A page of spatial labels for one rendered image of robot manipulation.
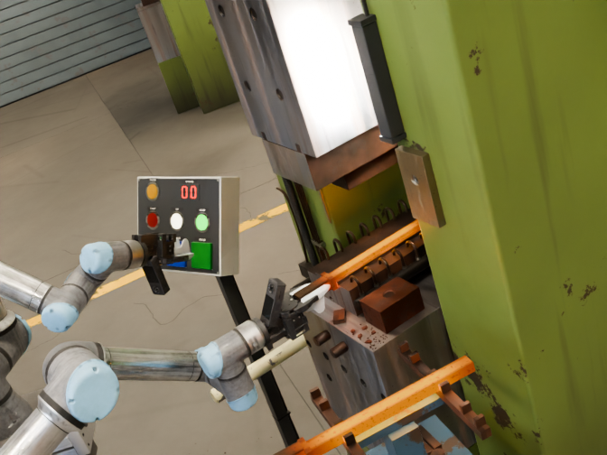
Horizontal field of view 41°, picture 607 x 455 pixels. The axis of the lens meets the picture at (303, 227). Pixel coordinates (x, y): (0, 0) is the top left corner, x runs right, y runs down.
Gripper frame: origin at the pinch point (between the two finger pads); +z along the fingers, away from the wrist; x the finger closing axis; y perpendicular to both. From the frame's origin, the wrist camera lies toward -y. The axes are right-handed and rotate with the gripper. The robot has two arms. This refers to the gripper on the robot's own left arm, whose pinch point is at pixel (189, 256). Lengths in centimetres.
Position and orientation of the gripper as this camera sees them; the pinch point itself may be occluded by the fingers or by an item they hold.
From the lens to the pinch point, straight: 230.6
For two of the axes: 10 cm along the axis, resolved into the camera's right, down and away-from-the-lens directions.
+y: 0.1, -10.0, -0.5
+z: 5.9, -0.4, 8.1
